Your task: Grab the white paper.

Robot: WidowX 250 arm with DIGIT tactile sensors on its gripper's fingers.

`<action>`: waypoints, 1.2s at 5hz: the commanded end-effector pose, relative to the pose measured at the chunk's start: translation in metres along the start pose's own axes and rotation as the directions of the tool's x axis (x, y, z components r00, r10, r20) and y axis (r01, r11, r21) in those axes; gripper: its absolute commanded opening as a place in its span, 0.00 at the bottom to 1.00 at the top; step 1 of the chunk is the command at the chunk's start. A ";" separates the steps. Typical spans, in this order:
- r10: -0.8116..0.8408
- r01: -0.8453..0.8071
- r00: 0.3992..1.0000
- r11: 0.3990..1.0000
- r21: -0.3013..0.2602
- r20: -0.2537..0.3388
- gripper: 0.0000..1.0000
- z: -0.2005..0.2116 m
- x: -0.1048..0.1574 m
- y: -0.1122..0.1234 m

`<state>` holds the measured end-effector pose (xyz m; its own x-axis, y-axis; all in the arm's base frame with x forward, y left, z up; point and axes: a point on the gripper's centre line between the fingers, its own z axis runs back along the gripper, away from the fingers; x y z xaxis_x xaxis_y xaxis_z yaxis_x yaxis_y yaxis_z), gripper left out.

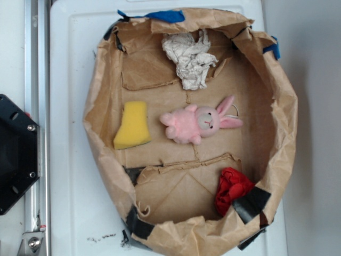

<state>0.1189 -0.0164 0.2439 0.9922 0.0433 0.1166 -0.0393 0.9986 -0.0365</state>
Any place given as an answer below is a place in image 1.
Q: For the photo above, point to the white paper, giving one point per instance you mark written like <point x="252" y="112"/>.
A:
<point x="191" y="58"/>

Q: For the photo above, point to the pink plush bunny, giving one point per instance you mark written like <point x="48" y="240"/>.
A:
<point x="192" y="123"/>

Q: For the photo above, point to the yellow sponge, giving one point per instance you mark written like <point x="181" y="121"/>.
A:
<point x="134" y="129"/>

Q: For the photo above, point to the brown paper bag tray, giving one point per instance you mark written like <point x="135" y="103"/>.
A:
<point x="164" y="191"/>

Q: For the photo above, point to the crumpled red cloth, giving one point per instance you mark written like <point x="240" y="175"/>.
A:
<point x="232" y="185"/>

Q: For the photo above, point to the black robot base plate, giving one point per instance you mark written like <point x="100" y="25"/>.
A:
<point x="19" y="153"/>

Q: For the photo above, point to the aluminium frame rail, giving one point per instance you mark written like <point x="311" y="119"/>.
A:
<point x="37" y="104"/>

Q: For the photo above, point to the metal corner bracket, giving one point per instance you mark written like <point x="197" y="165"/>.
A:
<point x="32" y="244"/>

